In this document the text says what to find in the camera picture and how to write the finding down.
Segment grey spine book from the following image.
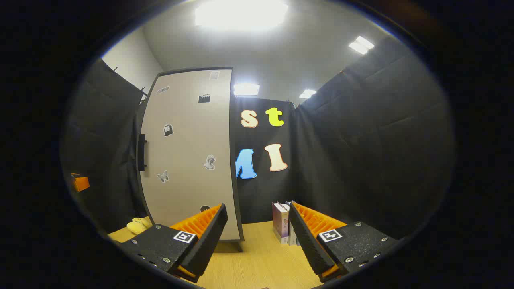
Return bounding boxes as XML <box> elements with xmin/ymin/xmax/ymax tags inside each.
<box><xmin>281</xmin><ymin>203</ymin><xmax>300</xmax><ymax>246</ymax></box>

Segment cream plush toy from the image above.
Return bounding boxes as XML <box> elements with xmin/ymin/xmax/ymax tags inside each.
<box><xmin>126</xmin><ymin>217</ymin><xmax>153</xmax><ymax>235</ymax></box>

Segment dark grey cabinet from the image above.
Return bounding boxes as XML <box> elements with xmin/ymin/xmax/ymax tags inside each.
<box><xmin>139</xmin><ymin>66</ymin><xmax>245</xmax><ymax>243</ymax></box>

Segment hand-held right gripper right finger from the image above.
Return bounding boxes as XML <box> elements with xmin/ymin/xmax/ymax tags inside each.
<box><xmin>288</xmin><ymin>201</ymin><xmax>400</xmax><ymax>283</ymax></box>

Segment black backdrop cloth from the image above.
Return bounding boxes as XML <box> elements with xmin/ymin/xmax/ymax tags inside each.
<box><xmin>60</xmin><ymin>35</ymin><xmax>456</xmax><ymax>241</ymax></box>

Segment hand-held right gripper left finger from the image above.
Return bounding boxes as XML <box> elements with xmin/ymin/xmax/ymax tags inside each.
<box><xmin>120</xmin><ymin>203</ymin><xmax>228</xmax><ymax>283</ymax></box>

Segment black cabinet door handle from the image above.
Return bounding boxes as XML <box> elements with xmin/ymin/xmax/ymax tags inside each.
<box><xmin>137</xmin><ymin>134</ymin><xmax>148</xmax><ymax>171</ymax></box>

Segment light grey cabinet door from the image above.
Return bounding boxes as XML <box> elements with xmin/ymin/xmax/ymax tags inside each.
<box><xmin>140</xmin><ymin>69</ymin><xmax>241</xmax><ymax>241</ymax></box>

